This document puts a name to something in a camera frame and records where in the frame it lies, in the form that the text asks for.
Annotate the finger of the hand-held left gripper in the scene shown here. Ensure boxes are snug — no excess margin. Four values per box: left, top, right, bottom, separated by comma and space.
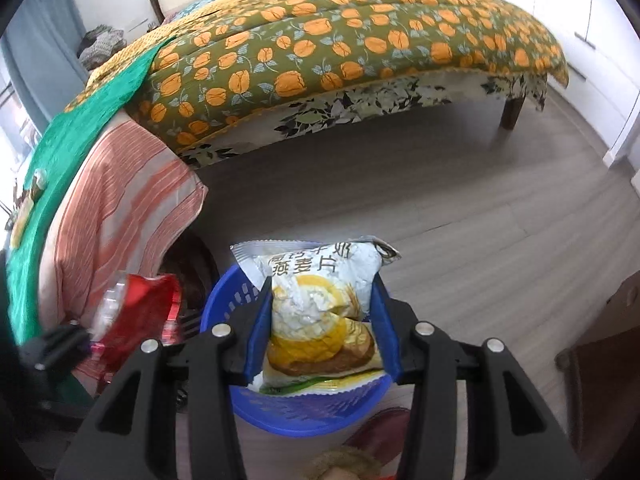
20, 320, 96, 401

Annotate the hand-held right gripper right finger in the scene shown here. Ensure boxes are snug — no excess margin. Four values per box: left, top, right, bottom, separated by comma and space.
367, 275, 586, 480

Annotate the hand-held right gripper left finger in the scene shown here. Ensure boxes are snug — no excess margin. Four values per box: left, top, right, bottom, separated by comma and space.
54, 275, 275, 480

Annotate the white yellow snack packet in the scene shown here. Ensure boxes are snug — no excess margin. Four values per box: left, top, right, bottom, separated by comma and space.
230, 236, 402, 395

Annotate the crushed red can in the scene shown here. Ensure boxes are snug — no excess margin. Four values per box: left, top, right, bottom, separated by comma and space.
90, 272, 183, 386

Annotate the blue plastic mesh basket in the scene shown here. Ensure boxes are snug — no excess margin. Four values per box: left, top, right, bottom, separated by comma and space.
200, 262, 396, 436

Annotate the dark red furry slipper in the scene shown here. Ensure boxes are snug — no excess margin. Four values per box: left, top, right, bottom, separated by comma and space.
305, 407, 413, 480

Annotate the orange white striped cloth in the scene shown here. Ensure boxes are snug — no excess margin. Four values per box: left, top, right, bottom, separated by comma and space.
40, 120, 210, 386

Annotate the green patterned tablecloth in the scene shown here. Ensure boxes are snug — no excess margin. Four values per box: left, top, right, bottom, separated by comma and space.
5, 47, 166, 346

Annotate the black white floral bedsheet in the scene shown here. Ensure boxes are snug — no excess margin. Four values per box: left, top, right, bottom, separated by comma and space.
180, 72, 548, 168

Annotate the dark wooden cabinet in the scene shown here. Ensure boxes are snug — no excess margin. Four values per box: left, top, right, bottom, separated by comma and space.
555, 272, 640, 480

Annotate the dark wooden bed leg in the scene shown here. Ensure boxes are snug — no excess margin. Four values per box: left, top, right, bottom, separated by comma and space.
500, 95, 527, 130

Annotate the bed with orange floral quilt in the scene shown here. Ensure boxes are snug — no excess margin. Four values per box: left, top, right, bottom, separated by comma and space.
65, 0, 571, 153

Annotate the pile of clothes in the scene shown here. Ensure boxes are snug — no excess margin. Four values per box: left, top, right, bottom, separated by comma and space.
76, 24, 126, 68

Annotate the grey-blue curtain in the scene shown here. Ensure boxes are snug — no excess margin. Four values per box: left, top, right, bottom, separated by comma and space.
0, 0, 86, 126

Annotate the teal floral pillow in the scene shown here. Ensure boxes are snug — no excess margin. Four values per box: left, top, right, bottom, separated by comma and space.
175, 0, 241, 17

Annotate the white wardrobe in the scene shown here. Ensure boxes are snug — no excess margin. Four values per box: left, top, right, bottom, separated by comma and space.
530, 0, 640, 166

